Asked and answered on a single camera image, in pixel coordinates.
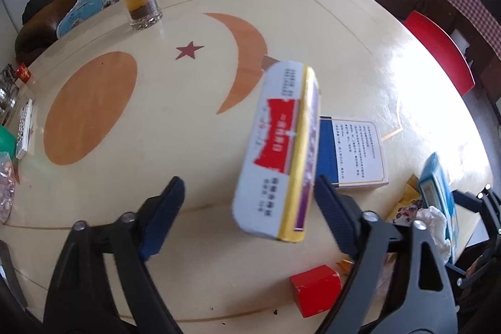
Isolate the plastic bag of nuts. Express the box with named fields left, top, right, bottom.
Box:
left=0, top=152, right=19, bottom=224

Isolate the blue white cigarette box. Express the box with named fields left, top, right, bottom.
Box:
left=316, top=115, right=389, bottom=188

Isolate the glass teapot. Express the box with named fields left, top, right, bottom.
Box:
left=0, top=64, right=19, bottom=126

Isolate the green thermos bottle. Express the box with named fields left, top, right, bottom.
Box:
left=0, top=126, right=16, bottom=159

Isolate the white remote control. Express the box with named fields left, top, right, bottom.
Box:
left=15, top=98, right=34, bottom=160

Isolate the yellow snack wrapper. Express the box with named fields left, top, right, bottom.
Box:
left=386, top=175, right=423, bottom=225

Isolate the red plastic stool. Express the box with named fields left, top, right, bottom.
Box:
left=403, top=10, right=476, bottom=97

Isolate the small red cup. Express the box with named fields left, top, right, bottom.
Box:
left=14, top=63, right=31, bottom=84

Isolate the gold purple cigarette box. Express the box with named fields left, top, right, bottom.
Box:
left=232, top=61, right=320, bottom=242

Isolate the white tissue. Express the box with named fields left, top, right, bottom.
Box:
left=416, top=206, right=452, bottom=265

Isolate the checkered tablecloth side table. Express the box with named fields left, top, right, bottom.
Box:
left=446, top=0, right=500, bottom=100

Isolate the blue white medicine box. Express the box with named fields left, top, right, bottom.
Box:
left=418, top=152, right=459, bottom=264

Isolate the small red box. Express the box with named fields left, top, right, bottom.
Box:
left=290, top=265, right=342, bottom=318

